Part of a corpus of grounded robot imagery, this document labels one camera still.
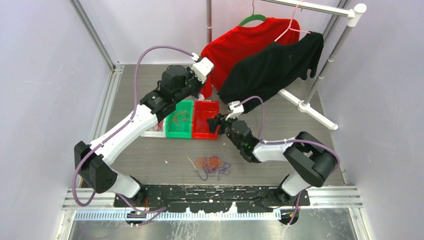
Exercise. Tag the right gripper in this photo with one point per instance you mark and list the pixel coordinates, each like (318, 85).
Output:
(221, 120)

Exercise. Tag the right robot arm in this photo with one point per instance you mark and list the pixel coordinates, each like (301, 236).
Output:
(312, 161)

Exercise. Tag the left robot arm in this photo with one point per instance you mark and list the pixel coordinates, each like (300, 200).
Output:
(93, 160)

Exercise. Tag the red plastic bin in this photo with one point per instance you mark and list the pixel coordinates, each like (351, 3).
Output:
(203, 110)

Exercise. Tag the green plastic bin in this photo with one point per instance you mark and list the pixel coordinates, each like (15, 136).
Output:
(179, 122)

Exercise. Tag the white plastic bin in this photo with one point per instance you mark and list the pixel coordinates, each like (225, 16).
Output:
(157, 131)

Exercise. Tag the black t-shirt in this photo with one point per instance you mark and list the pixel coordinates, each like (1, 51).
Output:
(272, 69)

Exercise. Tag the red t-shirt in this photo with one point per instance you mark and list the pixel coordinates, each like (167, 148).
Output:
(240, 43)

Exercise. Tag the green clothes hanger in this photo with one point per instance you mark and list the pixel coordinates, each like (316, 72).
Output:
(252, 17)

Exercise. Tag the pink clothes hanger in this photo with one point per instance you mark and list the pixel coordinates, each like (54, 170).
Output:
(289, 27)

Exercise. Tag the white clothes rack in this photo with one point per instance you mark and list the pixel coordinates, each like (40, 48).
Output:
(353, 16)

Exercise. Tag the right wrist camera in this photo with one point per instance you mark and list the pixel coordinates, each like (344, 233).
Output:
(235, 108)

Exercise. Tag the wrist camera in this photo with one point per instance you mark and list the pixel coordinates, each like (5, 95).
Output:
(202, 68)
(235, 108)

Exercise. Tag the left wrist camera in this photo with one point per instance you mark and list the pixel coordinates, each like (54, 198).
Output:
(202, 68)

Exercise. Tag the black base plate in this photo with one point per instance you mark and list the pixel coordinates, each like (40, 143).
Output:
(214, 198)

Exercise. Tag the white cable duct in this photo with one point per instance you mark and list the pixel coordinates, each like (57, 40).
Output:
(125, 214)

